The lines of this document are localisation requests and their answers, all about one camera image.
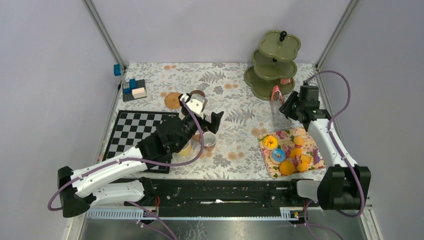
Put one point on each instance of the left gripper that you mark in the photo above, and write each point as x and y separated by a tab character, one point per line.
213	126

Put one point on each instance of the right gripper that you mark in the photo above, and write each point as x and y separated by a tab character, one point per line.
285	108

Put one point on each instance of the metal tongs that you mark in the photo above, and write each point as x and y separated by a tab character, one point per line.
280	104

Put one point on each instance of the pink swiss roll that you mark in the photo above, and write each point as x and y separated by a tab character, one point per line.
285	81

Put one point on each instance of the pink strawberry cake slice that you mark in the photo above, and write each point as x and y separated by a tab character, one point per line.
276	93

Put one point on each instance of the purple candy packet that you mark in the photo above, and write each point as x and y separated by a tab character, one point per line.
316	157

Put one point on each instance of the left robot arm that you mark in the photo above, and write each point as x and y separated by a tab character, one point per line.
144	141

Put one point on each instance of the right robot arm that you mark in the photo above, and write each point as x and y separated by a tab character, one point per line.
345	184

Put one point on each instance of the large pink floral mug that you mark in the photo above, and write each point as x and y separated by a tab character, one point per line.
197	136

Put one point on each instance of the dark brown round coaster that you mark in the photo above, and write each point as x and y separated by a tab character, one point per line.
199	92

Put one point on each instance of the round orange biscuit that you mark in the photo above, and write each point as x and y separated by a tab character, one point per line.
298	140

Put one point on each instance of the floral tablecloth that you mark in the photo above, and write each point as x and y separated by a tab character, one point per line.
237	154

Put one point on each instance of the yellow mug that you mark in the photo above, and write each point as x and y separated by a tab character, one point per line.
186	150

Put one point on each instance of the orange bear cookie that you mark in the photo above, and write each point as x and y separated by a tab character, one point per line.
295	152

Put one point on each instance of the floral snack tray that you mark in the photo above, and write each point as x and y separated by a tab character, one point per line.
285	143

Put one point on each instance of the yellow frosted donut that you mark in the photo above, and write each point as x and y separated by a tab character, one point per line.
270	142

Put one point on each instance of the square yellow cracker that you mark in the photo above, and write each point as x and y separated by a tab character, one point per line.
305	159

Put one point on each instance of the green three-tier serving stand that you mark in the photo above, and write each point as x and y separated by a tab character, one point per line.
274	59

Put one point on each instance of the blue frosted donut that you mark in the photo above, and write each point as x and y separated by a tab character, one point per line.
277	156

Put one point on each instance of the small orange cookie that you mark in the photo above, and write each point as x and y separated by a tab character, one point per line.
302	167

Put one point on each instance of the black white chessboard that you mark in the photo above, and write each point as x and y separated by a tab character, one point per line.
130	127

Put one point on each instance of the toy block set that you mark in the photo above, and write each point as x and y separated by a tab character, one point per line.
134	89

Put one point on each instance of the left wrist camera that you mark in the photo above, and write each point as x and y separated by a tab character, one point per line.
195	102

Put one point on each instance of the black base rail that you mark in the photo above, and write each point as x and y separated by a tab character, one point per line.
219	198

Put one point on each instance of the blue clip on frame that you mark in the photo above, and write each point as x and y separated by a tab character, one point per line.
117	70

